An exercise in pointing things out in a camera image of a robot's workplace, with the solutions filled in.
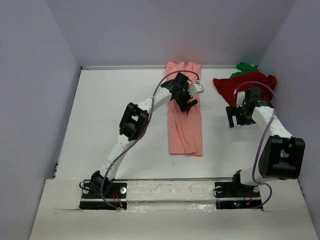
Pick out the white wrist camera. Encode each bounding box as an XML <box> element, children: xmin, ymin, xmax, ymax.
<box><xmin>187</xmin><ymin>82</ymin><xmax>205</xmax><ymax>98</ymax></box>
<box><xmin>234</xmin><ymin>91</ymin><xmax>246</xmax><ymax>107</ymax></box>

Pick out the red t shirt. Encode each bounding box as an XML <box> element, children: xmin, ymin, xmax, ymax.
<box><xmin>213</xmin><ymin>71</ymin><xmax>277</xmax><ymax>106</ymax></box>

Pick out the green t shirt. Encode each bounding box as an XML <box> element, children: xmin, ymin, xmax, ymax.
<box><xmin>229</xmin><ymin>62</ymin><xmax>259</xmax><ymax>79</ymax></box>

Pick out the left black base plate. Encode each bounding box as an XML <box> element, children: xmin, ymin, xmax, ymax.
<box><xmin>79</xmin><ymin>181</ymin><xmax>128</xmax><ymax>211</ymax></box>

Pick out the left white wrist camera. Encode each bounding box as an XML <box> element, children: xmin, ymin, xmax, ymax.
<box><xmin>187</xmin><ymin>82</ymin><xmax>205</xmax><ymax>98</ymax></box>

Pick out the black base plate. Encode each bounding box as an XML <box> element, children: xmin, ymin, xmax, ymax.
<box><xmin>79</xmin><ymin>181</ymin><xmax>128</xmax><ymax>211</ymax></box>
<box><xmin>212</xmin><ymin>181</ymin><xmax>263</xmax><ymax>210</ymax></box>

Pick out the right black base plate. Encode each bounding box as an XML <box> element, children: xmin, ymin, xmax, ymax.
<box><xmin>212</xmin><ymin>181</ymin><xmax>263</xmax><ymax>210</ymax></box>

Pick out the aluminium rail back edge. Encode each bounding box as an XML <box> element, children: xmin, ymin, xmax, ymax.
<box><xmin>80</xmin><ymin>65</ymin><xmax>236</xmax><ymax>71</ymax></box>

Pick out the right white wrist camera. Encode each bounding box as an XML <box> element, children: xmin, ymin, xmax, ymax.
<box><xmin>234</xmin><ymin>91</ymin><xmax>246</xmax><ymax>107</ymax></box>

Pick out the pink t shirt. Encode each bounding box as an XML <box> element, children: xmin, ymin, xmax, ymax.
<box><xmin>166</xmin><ymin>62</ymin><xmax>203</xmax><ymax>157</ymax></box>

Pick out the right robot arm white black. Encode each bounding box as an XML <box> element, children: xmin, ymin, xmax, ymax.
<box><xmin>226</xmin><ymin>87</ymin><xmax>306</xmax><ymax>188</ymax></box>

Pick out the aluminium rail front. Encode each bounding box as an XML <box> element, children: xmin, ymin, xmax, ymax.
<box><xmin>114</xmin><ymin>177</ymin><xmax>233</xmax><ymax>182</ymax></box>

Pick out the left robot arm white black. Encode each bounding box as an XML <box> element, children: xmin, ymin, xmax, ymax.
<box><xmin>79</xmin><ymin>70</ymin><xmax>204</xmax><ymax>199</ymax></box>

